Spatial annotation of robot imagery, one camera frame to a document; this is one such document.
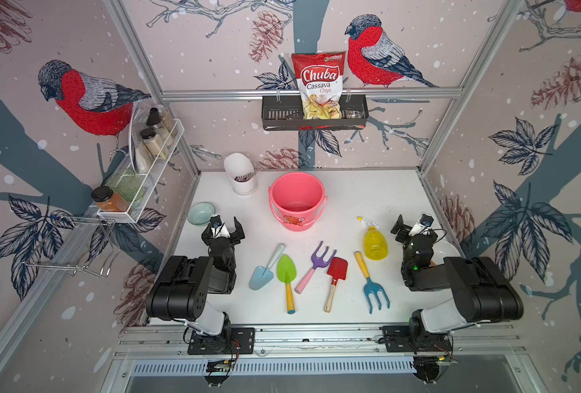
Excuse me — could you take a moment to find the yellow spray bottle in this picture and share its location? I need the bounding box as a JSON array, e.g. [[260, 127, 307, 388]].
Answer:
[[357, 216, 389, 260]]

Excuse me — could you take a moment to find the light blue toy trowel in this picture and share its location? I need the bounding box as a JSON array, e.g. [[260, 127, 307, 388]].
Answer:
[[249, 243, 286, 291]]

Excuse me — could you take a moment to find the green toy shovel yellow handle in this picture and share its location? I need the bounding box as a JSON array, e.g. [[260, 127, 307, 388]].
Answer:
[[277, 254, 297, 314]]

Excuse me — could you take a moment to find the pink plastic bucket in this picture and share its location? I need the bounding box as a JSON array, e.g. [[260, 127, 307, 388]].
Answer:
[[268, 172, 328, 232]]

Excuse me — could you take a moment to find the blue toy fork yellow handle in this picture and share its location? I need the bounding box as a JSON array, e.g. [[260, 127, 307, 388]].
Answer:
[[354, 252, 390, 314]]

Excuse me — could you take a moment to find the purple toy rake pink handle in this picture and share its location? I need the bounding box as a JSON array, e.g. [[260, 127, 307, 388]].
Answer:
[[295, 241, 337, 294]]

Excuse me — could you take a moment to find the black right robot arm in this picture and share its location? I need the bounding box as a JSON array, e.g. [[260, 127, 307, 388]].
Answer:
[[390, 214, 524, 339]]

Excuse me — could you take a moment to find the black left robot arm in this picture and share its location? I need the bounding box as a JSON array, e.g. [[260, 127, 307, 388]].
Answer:
[[146, 215, 245, 342]]

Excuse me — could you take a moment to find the white bowl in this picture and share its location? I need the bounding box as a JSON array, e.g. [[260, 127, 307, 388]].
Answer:
[[431, 240, 461, 265]]

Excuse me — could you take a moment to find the light green bowl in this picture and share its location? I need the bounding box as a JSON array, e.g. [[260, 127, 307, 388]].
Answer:
[[186, 202, 216, 226]]

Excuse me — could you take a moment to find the white ceramic cup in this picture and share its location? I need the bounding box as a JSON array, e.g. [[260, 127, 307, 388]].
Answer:
[[223, 152, 258, 196]]

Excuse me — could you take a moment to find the green glass jar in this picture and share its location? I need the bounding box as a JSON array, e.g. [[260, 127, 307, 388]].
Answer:
[[105, 169, 146, 205]]

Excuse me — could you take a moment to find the spice bottle black cap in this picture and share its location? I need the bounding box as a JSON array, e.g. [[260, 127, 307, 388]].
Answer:
[[146, 107, 174, 147], [140, 128, 168, 160]]

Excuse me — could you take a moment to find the orange jar black lid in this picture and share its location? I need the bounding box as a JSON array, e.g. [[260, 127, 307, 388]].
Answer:
[[90, 186, 129, 213]]

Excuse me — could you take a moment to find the red Chuba chips bag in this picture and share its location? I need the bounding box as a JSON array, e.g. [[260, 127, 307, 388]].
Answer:
[[291, 52, 345, 120]]

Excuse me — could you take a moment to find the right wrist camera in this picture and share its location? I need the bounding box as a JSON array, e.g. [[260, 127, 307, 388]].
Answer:
[[409, 213, 432, 237]]

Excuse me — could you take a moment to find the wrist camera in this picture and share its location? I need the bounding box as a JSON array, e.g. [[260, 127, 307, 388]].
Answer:
[[209, 215, 230, 238], [409, 213, 432, 237]]

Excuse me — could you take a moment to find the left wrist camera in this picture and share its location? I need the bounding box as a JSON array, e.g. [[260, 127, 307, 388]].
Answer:
[[209, 215, 230, 238]]

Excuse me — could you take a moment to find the red toy spade wooden handle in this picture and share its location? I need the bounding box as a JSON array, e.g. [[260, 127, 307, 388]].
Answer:
[[324, 257, 349, 313]]

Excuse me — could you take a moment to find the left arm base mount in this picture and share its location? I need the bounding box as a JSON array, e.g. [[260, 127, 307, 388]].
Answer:
[[186, 327, 255, 355]]

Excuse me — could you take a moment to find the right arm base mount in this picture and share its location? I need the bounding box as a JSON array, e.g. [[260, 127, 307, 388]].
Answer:
[[377, 324, 454, 355]]

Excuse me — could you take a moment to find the white wire wall shelf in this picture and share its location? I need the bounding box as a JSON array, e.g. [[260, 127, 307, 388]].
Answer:
[[98, 102, 185, 224]]

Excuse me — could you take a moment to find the chrome wire rack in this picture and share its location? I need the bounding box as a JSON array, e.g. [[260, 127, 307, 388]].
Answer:
[[22, 217, 121, 278]]

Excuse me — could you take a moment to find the black wall basket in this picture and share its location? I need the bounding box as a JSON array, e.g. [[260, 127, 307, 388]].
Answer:
[[262, 95, 368, 131]]

